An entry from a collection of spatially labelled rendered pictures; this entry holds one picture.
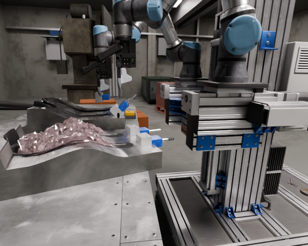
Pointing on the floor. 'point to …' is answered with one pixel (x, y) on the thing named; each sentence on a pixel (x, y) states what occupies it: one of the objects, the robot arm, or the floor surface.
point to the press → (80, 50)
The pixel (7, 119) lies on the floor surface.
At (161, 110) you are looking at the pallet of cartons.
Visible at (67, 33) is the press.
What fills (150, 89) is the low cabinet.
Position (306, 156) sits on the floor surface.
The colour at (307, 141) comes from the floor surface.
